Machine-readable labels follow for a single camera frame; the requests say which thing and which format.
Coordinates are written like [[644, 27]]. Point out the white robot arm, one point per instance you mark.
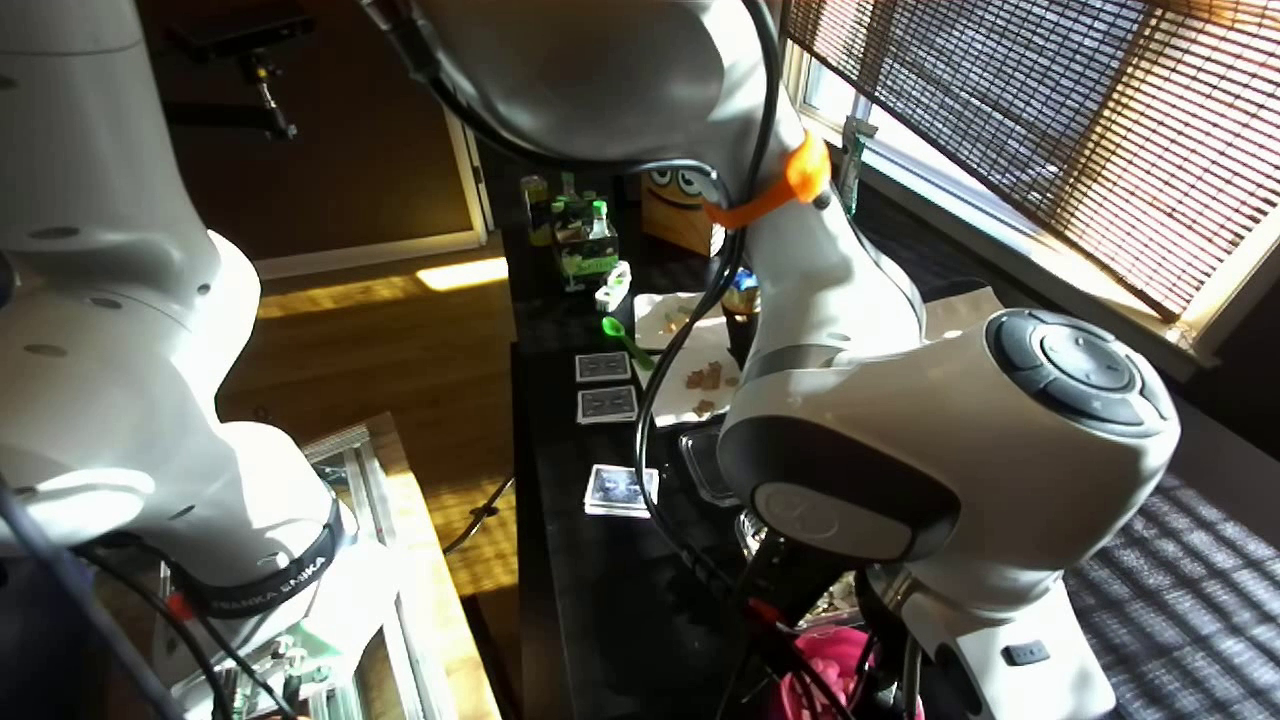
[[934, 442]]

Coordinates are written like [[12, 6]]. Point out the transparent bowl with snacks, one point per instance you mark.
[[832, 608]]

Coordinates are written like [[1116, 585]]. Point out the pink plastic bowl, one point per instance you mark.
[[827, 661]]

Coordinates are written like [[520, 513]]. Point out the blue playing card deck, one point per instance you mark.
[[600, 367]]

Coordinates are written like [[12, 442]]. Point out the green round cap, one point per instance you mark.
[[613, 325]]

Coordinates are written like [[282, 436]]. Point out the small card near bottle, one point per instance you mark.
[[605, 406]]

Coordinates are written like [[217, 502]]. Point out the white paper with crumbs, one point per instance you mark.
[[692, 400]]

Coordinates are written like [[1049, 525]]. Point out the small card on table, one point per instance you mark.
[[618, 490]]

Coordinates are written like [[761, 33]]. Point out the bamboo window blind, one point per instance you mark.
[[1067, 121]]

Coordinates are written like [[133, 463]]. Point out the white door frame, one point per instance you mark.
[[455, 175]]

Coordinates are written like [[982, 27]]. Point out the window frame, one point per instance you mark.
[[1223, 300]]

